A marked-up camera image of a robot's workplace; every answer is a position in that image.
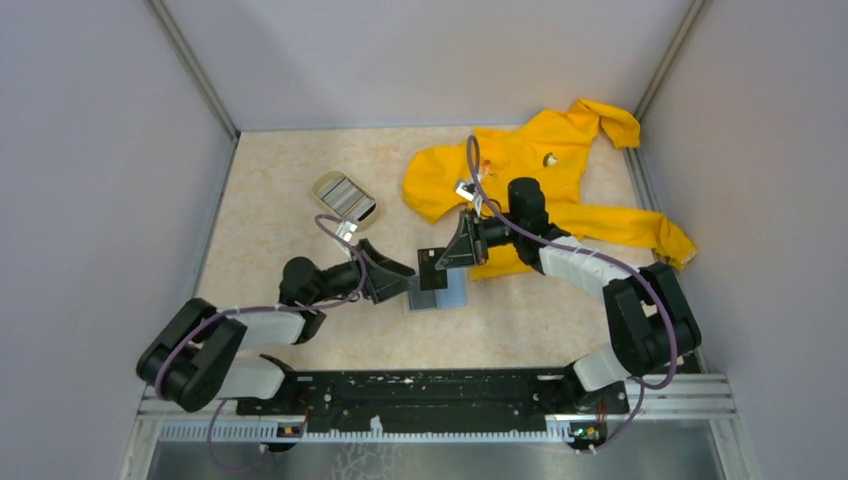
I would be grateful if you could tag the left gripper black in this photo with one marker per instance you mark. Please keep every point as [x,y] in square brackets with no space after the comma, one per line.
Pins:
[384,278]

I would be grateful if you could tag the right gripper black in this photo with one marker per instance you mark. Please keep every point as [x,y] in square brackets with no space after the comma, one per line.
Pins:
[469,244]

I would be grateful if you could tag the beige oval card tray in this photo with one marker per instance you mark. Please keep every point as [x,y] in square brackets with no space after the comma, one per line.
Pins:
[326,177]

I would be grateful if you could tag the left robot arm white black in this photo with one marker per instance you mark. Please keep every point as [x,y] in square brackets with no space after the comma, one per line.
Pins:
[194,359]

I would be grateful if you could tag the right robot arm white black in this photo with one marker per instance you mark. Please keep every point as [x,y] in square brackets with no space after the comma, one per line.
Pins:
[649,320]

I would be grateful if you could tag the stack of cards in tray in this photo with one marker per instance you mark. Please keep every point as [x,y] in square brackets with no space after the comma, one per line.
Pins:
[346,199]

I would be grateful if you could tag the yellow jacket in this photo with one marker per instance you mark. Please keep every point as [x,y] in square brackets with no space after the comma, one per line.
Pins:
[553,148]

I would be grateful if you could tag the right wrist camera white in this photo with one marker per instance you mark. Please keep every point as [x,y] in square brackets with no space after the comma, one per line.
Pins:
[467,191]

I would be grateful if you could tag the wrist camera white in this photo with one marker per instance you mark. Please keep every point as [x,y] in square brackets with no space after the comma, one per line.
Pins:
[467,191]
[345,231]

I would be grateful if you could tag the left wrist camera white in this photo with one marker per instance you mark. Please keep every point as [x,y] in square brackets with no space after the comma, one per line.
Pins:
[345,231]

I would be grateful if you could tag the aluminium front rail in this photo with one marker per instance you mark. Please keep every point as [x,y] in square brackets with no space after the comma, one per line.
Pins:
[688,397]

